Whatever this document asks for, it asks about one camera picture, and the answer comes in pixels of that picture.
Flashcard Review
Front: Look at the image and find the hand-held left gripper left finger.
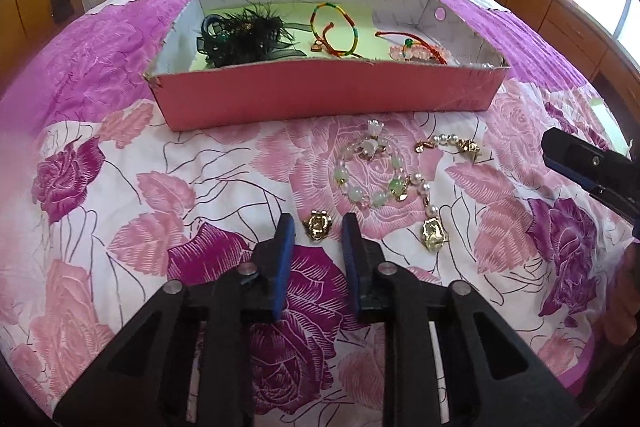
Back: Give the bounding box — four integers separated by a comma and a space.
52, 213, 297, 427

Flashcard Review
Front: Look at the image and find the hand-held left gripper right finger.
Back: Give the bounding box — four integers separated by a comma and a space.
341, 212, 582, 427

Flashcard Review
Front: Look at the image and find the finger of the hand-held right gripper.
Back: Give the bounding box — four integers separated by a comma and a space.
541, 127, 640, 224

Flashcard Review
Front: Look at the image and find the gold rose earring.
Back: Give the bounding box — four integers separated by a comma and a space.
303, 210, 335, 242

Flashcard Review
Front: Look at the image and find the pink cardboard box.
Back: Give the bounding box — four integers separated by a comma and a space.
144, 0, 512, 132

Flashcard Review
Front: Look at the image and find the pink hair comb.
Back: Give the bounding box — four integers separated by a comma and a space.
389, 45, 453, 64

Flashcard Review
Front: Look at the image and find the black feather hair clip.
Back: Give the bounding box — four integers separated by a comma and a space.
200, 2, 307, 68

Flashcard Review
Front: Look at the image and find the rainbow woven bracelet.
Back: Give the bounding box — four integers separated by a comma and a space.
309, 3, 366, 60

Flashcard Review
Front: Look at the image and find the person's right forearm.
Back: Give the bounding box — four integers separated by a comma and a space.
597, 241, 640, 345

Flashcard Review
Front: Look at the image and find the wooden low cabinet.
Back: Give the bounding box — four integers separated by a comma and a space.
452, 0, 640, 112

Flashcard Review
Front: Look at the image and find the green paper sheet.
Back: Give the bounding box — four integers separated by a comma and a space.
190, 7, 416, 70

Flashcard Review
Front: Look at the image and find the black hanging bag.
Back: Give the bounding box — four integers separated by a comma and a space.
52, 0, 77, 24

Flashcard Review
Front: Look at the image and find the wooden wardrobe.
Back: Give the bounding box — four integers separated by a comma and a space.
0, 0, 87, 98

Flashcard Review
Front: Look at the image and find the pearl gold earring chain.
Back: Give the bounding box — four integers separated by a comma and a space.
407, 176, 452, 253

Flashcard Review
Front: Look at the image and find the jade bead bracelet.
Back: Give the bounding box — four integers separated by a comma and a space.
334, 119, 412, 208

